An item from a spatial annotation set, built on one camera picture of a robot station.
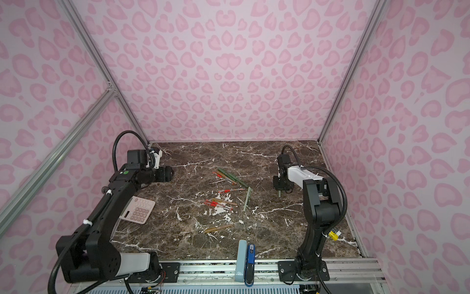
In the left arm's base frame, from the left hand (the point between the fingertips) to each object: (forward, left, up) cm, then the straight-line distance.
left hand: (166, 169), depth 85 cm
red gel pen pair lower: (-10, -24, -18) cm, 32 cm away
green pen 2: (-4, -54, -17) cm, 57 cm away
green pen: (-8, -37, -17) cm, 41 cm away
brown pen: (-22, -19, -17) cm, 34 cm away
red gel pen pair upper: (-8, -22, -17) cm, 29 cm away
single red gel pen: (-1, -27, -18) cm, 32 cm away
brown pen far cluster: (+7, -26, -18) cm, 32 cm away
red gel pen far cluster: (+8, -23, -18) cm, 30 cm away
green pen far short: (+4, -34, -18) cm, 39 cm away
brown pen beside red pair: (-7, -26, -17) cm, 32 cm away
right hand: (+1, -56, -17) cm, 58 cm away
